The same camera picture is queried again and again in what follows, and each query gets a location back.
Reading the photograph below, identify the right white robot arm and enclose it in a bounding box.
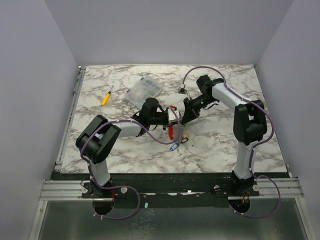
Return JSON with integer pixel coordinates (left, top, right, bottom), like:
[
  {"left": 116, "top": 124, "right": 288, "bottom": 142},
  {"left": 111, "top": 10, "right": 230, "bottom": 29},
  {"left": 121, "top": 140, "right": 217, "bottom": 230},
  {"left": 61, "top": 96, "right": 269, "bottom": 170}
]
[{"left": 181, "top": 75, "right": 268, "bottom": 196}]

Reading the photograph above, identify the keyring bunch with tags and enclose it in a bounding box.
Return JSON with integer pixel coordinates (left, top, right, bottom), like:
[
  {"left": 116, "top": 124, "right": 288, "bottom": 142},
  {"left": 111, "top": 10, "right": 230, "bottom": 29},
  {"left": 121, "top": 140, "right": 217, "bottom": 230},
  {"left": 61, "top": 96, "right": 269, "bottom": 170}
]
[{"left": 162, "top": 124, "right": 190, "bottom": 144}]

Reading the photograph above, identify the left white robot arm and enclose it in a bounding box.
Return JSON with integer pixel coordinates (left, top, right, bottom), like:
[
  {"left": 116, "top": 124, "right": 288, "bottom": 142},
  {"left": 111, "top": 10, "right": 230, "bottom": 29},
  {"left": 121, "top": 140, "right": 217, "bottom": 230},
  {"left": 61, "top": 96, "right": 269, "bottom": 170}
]
[{"left": 75, "top": 97, "right": 171, "bottom": 198}]

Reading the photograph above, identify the clear plastic organizer box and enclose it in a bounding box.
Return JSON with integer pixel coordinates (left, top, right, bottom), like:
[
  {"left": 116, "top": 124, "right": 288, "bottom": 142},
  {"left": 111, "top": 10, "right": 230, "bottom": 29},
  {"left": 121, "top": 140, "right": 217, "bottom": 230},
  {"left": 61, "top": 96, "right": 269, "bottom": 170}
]
[{"left": 125, "top": 76, "right": 164, "bottom": 110}]

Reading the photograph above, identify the aluminium rail frame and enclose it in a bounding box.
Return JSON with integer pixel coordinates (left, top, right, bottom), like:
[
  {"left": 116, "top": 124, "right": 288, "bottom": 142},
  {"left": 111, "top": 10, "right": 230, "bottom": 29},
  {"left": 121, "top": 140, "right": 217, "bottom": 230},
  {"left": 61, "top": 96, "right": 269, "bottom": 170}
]
[{"left": 39, "top": 75, "right": 315, "bottom": 240}]

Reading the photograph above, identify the yellow black screwdriver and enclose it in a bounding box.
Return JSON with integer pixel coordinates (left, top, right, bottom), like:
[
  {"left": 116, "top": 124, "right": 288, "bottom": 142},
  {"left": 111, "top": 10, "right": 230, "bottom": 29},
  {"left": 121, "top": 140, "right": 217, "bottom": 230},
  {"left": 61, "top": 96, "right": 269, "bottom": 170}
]
[{"left": 101, "top": 85, "right": 114, "bottom": 106}]

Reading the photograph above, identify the black key tag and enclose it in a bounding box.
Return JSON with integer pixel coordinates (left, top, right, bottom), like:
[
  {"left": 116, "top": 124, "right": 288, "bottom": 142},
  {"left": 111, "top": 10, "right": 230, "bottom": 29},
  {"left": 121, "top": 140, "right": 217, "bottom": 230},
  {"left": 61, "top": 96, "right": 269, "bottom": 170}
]
[{"left": 180, "top": 137, "right": 189, "bottom": 144}]

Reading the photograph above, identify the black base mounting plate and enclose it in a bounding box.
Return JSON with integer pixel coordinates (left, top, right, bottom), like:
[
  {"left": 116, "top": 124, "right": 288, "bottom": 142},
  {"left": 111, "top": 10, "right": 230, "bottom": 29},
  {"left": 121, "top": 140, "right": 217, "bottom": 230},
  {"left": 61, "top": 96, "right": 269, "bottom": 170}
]
[{"left": 82, "top": 173, "right": 259, "bottom": 208}]

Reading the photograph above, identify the blue key tag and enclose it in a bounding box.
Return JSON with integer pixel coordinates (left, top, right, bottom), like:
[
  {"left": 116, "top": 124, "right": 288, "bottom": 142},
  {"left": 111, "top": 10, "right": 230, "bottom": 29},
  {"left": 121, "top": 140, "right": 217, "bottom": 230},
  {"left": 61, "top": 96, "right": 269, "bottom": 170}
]
[{"left": 170, "top": 143, "right": 180, "bottom": 152}]

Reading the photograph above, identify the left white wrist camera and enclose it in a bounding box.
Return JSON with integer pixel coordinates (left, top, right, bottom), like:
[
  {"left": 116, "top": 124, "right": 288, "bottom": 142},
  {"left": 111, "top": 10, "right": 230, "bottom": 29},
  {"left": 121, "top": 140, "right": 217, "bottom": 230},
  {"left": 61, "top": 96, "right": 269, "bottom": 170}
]
[{"left": 167, "top": 105, "right": 180, "bottom": 124}]

